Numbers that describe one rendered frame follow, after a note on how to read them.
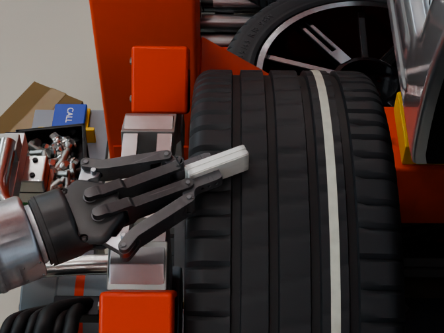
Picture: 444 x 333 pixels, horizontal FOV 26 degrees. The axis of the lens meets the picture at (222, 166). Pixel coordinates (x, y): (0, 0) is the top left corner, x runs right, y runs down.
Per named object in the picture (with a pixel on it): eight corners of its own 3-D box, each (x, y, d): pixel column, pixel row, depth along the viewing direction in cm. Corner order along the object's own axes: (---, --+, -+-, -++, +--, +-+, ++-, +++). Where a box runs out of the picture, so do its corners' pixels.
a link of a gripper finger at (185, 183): (89, 207, 99) (94, 217, 98) (191, 172, 101) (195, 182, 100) (94, 227, 102) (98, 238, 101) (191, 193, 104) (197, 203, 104)
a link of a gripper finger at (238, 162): (186, 170, 102) (189, 175, 102) (246, 148, 104) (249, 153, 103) (187, 186, 104) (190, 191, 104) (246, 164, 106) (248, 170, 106)
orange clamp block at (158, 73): (187, 114, 127) (188, 45, 126) (128, 113, 127) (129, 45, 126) (190, 113, 134) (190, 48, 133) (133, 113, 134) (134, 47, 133)
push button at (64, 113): (84, 133, 207) (83, 126, 206) (52, 133, 208) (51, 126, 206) (88, 110, 212) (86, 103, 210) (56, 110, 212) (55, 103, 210)
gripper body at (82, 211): (30, 221, 104) (110, 192, 107) (55, 284, 100) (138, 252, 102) (18, 182, 98) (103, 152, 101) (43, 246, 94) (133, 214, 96)
